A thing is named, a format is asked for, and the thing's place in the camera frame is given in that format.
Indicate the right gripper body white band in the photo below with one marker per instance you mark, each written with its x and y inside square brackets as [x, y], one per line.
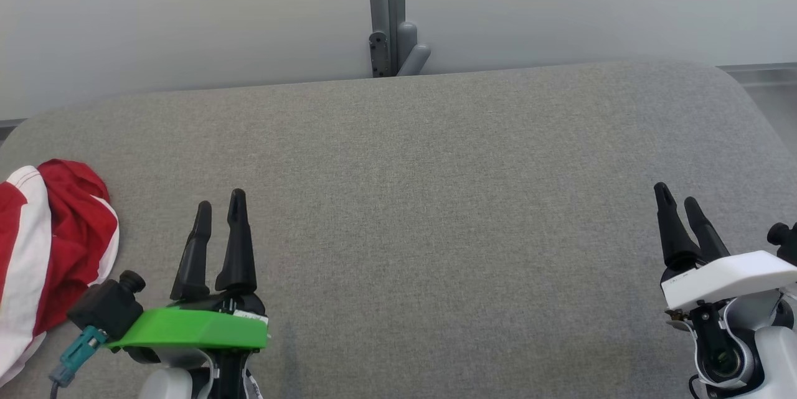
[728, 277]

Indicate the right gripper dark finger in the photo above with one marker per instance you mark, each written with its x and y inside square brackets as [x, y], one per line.
[675, 237]
[707, 237]

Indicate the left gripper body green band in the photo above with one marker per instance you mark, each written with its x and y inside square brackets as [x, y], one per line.
[199, 329]

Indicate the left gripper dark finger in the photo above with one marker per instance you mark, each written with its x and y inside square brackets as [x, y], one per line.
[194, 256]
[238, 249]

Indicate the red white shorts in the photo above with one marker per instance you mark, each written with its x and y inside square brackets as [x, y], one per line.
[75, 231]

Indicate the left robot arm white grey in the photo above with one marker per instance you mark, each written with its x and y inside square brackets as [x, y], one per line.
[165, 383]

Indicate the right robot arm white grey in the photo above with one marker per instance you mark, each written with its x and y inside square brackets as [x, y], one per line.
[766, 349]

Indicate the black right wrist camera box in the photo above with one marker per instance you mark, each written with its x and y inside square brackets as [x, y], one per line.
[786, 243]

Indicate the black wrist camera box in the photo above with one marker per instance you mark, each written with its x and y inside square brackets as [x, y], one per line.
[106, 309]
[786, 243]

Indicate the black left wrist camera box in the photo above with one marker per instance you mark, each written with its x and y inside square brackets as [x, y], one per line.
[106, 309]

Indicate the grey partition post with foot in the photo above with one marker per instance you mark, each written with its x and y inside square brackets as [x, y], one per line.
[386, 0]

